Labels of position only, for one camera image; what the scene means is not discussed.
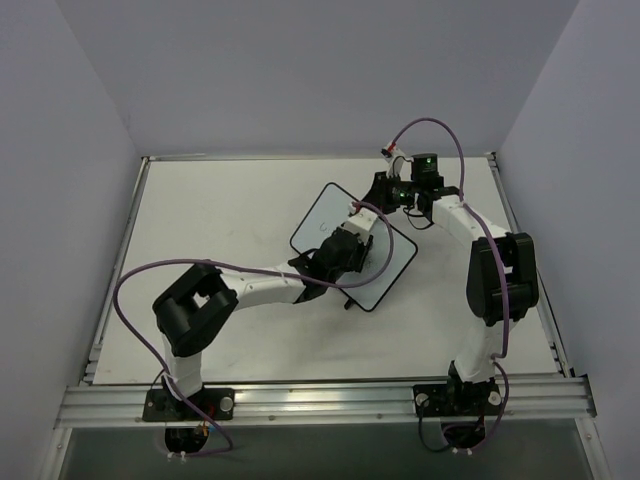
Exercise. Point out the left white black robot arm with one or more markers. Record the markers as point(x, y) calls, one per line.
point(194, 309)

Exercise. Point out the aluminium rail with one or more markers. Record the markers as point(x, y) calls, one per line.
point(538, 397)
point(102, 323)
point(528, 270)

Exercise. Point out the aluminium front rail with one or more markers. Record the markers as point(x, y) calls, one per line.
point(538, 397)

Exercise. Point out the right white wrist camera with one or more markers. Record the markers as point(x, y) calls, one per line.
point(395, 158)

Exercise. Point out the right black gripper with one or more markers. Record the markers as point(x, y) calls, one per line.
point(378, 189)

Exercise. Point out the aluminium left side rail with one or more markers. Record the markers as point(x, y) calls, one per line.
point(102, 323)

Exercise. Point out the aluminium right side rail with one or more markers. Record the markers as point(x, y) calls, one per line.
point(528, 270)

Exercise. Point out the small black-framed whiteboard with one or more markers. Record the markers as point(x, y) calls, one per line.
point(390, 255)

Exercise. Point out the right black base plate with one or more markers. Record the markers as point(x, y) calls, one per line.
point(454, 399)

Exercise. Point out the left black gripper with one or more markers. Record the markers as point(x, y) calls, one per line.
point(361, 249)

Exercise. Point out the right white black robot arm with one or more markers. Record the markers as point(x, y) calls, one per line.
point(501, 284)

